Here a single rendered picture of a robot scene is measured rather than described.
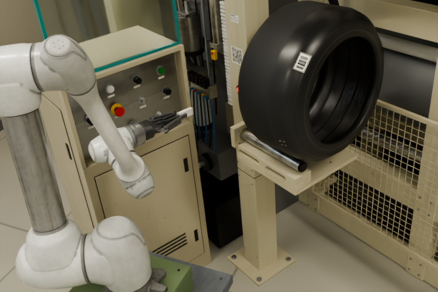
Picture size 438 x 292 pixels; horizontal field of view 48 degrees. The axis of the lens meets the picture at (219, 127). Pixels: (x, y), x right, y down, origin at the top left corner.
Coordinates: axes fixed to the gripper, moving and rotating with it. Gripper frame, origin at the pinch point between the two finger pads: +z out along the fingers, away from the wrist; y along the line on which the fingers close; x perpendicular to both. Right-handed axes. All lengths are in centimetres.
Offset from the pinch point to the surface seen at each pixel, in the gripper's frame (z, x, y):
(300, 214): 77, 106, 12
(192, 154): 10.9, 33.0, 17.0
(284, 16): 27, -39, -30
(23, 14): 22, 22, 292
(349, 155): 53, 26, -41
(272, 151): 21.1, 15.0, -28.1
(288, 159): 21.4, 14.6, -37.1
